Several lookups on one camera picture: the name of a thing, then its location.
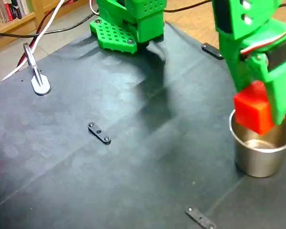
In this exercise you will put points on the red book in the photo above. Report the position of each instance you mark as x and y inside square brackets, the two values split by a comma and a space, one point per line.
[8, 12]

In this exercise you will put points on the stainless steel cup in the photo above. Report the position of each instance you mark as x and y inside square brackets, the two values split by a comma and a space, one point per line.
[257, 162]

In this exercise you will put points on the black table mat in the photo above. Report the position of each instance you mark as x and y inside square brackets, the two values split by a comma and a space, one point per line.
[109, 171]

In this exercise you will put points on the red cube block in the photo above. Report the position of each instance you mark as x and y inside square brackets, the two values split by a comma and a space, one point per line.
[250, 112]

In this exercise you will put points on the grey metal clamp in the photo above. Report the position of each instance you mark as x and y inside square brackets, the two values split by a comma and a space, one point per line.
[40, 87]

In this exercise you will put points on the black bracket plate with screws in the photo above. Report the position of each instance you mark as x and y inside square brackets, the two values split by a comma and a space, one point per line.
[211, 50]
[200, 218]
[99, 132]

